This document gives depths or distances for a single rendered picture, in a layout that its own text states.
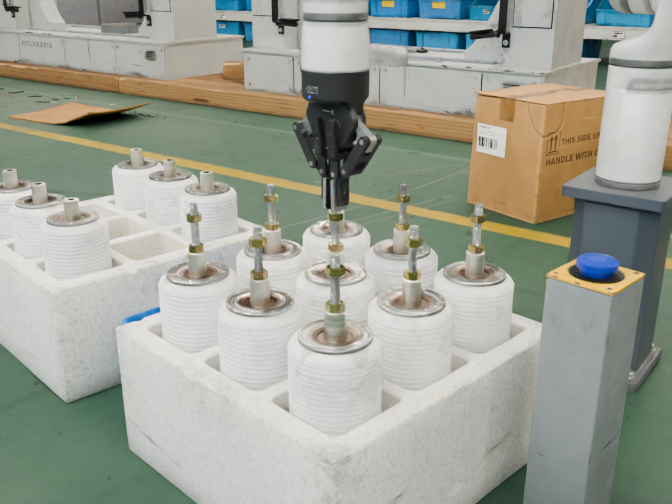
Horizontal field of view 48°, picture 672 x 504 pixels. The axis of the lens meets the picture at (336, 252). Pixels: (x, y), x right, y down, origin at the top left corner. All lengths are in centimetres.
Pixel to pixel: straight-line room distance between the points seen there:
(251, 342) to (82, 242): 41
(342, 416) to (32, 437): 52
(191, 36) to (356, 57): 328
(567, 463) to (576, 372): 11
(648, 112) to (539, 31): 175
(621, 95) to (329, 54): 48
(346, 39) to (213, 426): 44
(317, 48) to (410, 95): 224
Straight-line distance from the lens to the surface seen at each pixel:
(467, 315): 90
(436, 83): 299
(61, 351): 115
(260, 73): 352
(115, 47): 426
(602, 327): 76
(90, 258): 116
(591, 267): 77
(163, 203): 135
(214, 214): 125
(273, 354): 82
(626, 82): 114
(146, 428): 100
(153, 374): 93
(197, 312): 90
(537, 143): 191
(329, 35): 81
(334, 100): 82
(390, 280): 96
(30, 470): 107
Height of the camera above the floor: 59
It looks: 20 degrees down
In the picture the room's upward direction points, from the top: straight up
